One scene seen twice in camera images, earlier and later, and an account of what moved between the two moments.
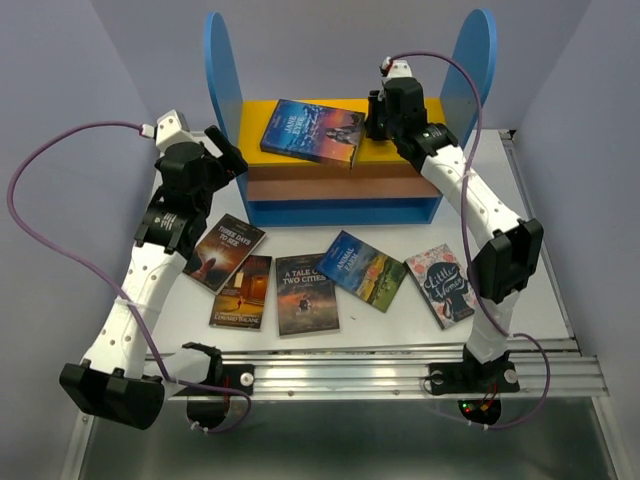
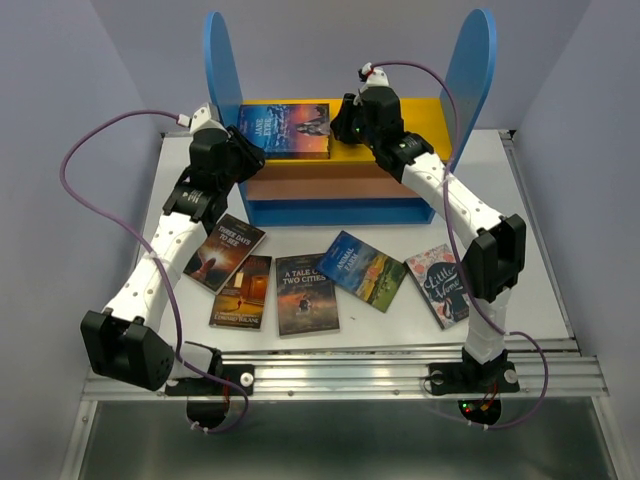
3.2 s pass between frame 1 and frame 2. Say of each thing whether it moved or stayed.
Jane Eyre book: moved
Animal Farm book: stayed
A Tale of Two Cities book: stayed
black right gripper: moved
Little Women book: stayed
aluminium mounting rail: stayed
